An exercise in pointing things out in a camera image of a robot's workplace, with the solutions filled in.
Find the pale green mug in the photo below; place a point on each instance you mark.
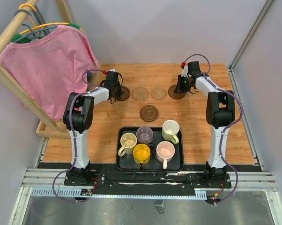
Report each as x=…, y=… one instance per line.
x=170, y=131

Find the pink t-shirt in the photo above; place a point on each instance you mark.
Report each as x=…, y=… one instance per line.
x=51, y=68

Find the green hanger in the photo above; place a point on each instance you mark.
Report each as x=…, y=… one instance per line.
x=19, y=37

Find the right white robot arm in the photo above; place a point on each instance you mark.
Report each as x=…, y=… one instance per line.
x=220, y=114

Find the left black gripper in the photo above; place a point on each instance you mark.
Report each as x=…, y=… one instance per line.
x=119, y=93

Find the grey-blue hanger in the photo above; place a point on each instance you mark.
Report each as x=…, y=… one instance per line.
x=32, y=28

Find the brown coaster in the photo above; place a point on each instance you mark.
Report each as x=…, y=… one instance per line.
x=125, y=94
x=174, y=95
x=149, y=113

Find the yellow hanger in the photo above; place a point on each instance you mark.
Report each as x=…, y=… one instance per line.
x=64, y=13

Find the woven coaster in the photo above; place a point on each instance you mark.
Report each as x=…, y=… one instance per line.
x=140, y=94
x=158, y=93

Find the purple mug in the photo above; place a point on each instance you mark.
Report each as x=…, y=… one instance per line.
x=144, y=135

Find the wooden clothes rack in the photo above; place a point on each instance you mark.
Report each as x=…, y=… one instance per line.
x=11, y=84

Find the cream mug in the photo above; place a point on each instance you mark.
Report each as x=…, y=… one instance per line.
x=127, y=141

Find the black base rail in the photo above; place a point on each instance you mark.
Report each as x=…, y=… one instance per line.
x=107, y=181

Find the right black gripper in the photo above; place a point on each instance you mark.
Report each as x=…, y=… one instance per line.
x=179, y=88

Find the pink mug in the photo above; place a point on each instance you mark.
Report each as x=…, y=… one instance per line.
x=164, y=153

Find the aluminium frame post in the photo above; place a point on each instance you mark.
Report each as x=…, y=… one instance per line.
x=251, y=33

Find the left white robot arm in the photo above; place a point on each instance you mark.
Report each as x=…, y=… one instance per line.
x=78, y=117

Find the yellow mug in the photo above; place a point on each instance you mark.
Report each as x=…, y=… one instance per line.
x=141, y=154

